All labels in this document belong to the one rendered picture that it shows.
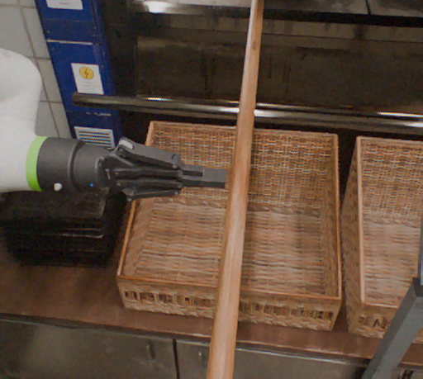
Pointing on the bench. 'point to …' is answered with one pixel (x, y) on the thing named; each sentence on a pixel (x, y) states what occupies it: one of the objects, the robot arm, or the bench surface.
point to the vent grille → (96, 137)
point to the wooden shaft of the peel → (237, 199)
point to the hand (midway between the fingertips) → (204, 177)
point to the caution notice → (87, 78)
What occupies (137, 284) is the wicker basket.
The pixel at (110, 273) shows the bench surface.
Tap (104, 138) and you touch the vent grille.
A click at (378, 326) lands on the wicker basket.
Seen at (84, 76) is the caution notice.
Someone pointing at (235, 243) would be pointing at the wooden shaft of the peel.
